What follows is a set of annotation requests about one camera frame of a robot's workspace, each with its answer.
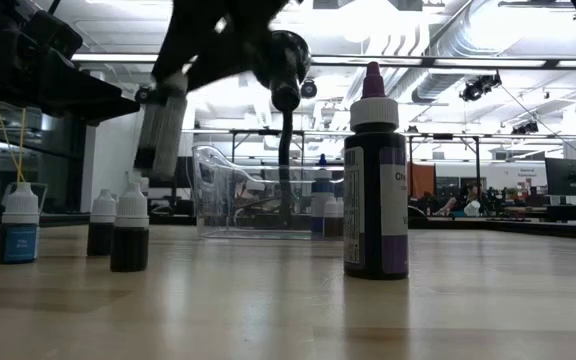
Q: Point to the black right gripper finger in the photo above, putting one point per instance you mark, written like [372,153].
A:
[203,62]

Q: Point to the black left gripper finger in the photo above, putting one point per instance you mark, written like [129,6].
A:
[83,95]

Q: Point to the small white-capped dropper bottle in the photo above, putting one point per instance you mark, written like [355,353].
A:
[331,220]
[103,222]
[18,225]
[130,230]

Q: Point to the blue large food coloring bottle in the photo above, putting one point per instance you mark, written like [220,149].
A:
[322,195]

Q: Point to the purple large food coloring bottle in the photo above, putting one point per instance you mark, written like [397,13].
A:
[375,200]

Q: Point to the black gooseneck desk lamp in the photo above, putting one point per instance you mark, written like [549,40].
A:
[285,150]

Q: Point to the clear plastic bin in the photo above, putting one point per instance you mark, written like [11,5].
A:
[228,200]

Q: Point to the black ceiling track bar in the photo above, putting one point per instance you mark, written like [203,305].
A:
[418,62]

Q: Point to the orange panel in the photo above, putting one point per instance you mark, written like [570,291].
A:
[422,180]

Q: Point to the black track light cluster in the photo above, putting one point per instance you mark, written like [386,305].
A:
[525,128]
[480,85]

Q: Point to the person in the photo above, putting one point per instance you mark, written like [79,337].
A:
[460,202]

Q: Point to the round black ceiling camera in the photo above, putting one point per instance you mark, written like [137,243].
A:
[143,94]
[309,89]

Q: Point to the black background desk frame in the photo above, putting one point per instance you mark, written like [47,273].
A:
[443,136]

